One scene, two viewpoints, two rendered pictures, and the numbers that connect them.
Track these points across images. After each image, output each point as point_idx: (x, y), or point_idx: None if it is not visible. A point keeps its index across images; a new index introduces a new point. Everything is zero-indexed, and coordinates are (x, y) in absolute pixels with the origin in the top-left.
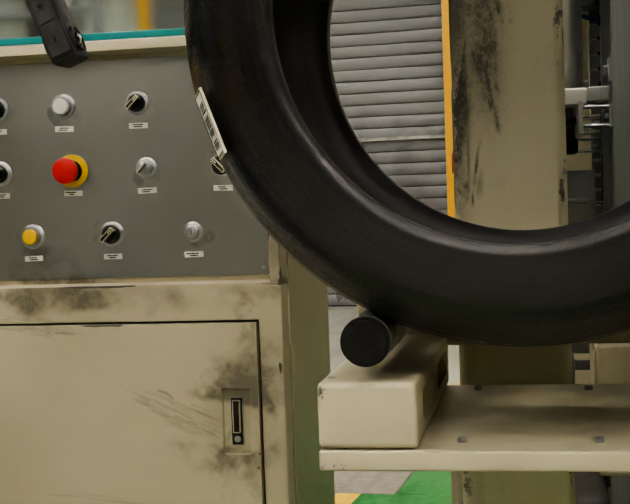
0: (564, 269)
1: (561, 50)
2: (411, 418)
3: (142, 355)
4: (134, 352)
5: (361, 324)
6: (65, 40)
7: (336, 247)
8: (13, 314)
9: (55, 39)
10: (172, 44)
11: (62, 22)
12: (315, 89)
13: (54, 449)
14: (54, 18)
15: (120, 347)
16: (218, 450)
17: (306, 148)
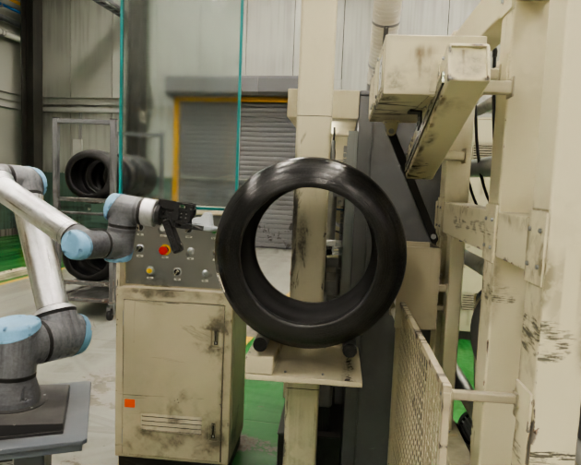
0: (314, 332)
1: (325, 244)
2: (271, 366)
3: (185, 314)
4: (183, 313)
5: (259, 339)
6: (177, 246)
7: (254, 320)
8: (142, 296)
9: (174, 246)
10: (202, 213)
11: (177, 241)
12: (250, 256)
13: (153, 342)
14: (174, 240)
15: (178, 310)
16: (208, 346)
17: (247, 293)
